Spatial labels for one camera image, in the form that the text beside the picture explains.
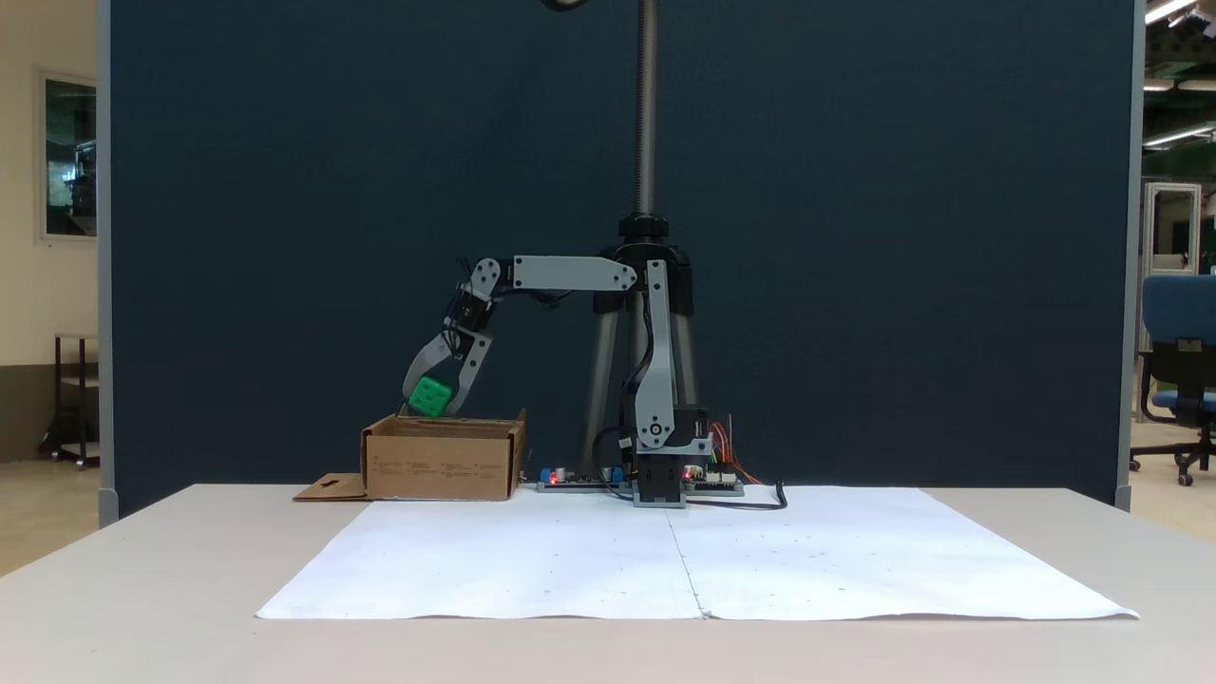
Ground blue office chair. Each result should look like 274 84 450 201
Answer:
1129 274 1216 487

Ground black metal cart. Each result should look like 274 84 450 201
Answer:
38 332 101 471

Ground dark blue partition wall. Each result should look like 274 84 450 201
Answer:
97 0 1147 529

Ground black power cable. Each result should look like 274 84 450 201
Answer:
684 480 789 512

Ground black camera tripod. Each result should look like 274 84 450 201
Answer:
532 0 702 476

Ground circuit board with coloured wires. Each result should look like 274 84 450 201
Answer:
684 464 746 498

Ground grey metal door frame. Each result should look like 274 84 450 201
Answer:
1143 182 1204 277

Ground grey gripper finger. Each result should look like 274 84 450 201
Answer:
403 332 458 407
445 332 496 418

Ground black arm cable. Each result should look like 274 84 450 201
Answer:
591 425 636 501
621 290 658 449

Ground framed wall window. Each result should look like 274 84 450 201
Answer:
35 68 98 244

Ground circuit board with blue capacitors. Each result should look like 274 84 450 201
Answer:
537 465 634 494

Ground green die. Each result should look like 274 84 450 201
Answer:
408 376 455 419

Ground white paper sheet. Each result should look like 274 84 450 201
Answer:
255 489 706 621
665 486 1140 622

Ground coloured jumper wires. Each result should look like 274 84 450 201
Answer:
709 412 762 485

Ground brown cardboard box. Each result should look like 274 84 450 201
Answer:
293 404 529 503

